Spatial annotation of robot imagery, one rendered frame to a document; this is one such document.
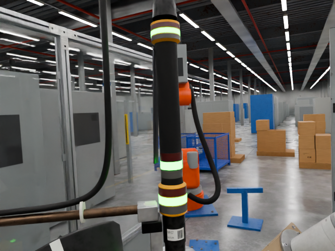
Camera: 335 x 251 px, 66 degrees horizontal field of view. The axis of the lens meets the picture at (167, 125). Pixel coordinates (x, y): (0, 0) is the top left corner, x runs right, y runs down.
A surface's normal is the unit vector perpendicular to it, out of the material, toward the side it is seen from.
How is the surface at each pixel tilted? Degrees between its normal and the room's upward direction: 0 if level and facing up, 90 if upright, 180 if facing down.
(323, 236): 71
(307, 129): 90
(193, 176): 90
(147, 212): 90
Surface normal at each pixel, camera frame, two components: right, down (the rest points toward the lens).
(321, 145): -0.44, 0.07
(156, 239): 0.12, 0.04
